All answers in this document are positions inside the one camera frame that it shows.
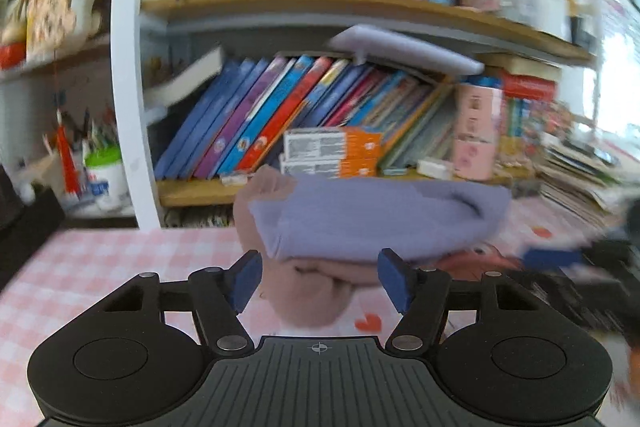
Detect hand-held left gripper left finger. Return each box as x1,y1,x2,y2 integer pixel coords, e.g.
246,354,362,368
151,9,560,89
92,251,264,354

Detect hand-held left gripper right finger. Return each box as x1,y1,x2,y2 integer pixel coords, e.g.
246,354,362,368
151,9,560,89
377,248,547,353

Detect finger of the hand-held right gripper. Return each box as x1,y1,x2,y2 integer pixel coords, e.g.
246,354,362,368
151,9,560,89
522,247,586,272

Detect purple and pink sweater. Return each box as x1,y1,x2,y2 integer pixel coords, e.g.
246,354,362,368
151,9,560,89
234,165,513,327

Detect row of dark book spines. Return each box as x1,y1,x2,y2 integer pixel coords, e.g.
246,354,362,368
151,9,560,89
162,207,236,229

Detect stack of papers and magazines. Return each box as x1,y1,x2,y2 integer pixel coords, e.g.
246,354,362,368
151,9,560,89
540,122,640,228

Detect small white charger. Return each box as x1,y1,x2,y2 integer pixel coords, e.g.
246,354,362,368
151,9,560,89
416,158,453,180

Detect pink patterned cylinder tin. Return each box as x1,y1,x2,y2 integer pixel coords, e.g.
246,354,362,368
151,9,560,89
452,82,506,182

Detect pink checked tablecloth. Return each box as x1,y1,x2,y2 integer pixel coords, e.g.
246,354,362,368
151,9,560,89
0,202,640,427

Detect row of leaning children's books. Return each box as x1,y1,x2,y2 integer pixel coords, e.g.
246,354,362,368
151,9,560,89
152,54,453,180

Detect white jar with green lid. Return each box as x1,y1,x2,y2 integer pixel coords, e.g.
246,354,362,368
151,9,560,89
82,144,133,212

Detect bunch of pencils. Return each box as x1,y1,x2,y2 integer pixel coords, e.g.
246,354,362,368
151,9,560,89
60,107,121,158

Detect open grey book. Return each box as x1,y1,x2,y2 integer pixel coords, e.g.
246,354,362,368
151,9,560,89
142,47,226,108

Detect red tassel ornament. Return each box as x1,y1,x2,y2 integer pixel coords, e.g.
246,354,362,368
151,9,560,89
52,47,83,198

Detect black box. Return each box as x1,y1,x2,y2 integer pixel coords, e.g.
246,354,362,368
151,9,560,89
0,164,66,268

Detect white flat case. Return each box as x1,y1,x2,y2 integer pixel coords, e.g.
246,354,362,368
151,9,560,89
330,24,486,75

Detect row of white bottles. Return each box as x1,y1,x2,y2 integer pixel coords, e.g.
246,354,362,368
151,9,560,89
500,0,573,42

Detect wooden bookshelf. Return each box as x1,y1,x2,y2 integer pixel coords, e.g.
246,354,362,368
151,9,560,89
107,0,601,228

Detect wooden side shelf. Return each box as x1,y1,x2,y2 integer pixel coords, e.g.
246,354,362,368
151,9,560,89
0,34,116,80

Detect cartoon figure plaque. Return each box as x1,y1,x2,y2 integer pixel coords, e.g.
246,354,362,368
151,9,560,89
25,0,101,58

